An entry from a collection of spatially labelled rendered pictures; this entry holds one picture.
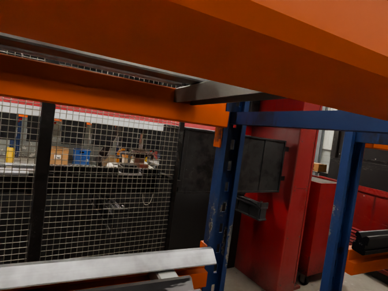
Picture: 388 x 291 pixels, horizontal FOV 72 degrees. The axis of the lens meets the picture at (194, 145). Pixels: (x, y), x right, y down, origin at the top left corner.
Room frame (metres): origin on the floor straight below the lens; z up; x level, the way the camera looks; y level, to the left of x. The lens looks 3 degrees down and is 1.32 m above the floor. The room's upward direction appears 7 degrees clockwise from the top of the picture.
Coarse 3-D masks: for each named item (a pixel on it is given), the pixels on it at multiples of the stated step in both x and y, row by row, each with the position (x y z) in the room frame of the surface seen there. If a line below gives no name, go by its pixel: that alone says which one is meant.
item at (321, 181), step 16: (320, 192) 2.42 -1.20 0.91; (320, 208) 2.44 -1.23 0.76; (304, 224) 2.50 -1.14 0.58; (320, 224) 2.47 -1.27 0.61; (304, 240) 2.48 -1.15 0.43; (320, 240) 2.49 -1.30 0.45; (304, 256) 2.46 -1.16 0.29; (320, 256) 2.51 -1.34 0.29; (304, 272) 2.44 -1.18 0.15; (320, 272) 2.53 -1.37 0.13
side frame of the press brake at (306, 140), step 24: (288, 144) 2.29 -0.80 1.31; (312, 144) 2.31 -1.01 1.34; (288, 168) 2.26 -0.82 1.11; (312, 168) 2.33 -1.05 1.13; (264, 192) 2.45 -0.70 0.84; (288, 192) 2.23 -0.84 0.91; (288, 216) 2.21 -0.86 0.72; (240, 240) 2.64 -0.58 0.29; (264, 240) 2.38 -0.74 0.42; (288, 240) 2.24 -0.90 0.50; (240, 264) 2.60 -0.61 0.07; (264, 264) 2.34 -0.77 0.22; (288, 264) 2.27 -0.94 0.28; (264, 288) 2.31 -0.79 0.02; (288, 288) 2.30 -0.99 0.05
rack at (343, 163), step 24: (360, 144) 0.73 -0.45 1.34; (384, 144) 0.65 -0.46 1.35; (360, 168) 0.72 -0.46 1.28; (336, 192) 0.72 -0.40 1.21; (336, 216) 0.71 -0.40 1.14; (336, 240) 0.70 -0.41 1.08; (336, 264) 0.74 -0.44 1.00; (360, 264) 0.72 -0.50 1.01; (384, 264) 0.77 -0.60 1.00; (336, 288) 0.74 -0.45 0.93
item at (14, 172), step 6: (0, 168) 1.45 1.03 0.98; (6, 168) 1.47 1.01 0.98; (0, 174) 1.36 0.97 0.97; (6, 174) 1.37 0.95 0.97; (12, 174) 1.39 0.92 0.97; (24, 174) 1.41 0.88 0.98; (0, 180) 1.36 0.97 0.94; (6, 180) 1.37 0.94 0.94; (12, 180) 1.39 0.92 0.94; (24, 180) 1.41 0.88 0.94; (0, 186) 1.36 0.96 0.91; (6, 186) 1.37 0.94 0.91; (12, 186) 1.38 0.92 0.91; (18, 186) 1.40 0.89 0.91; (24, 186) 1.41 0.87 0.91; (0, 192) 1.36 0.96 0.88; (6, 192) 1.37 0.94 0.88
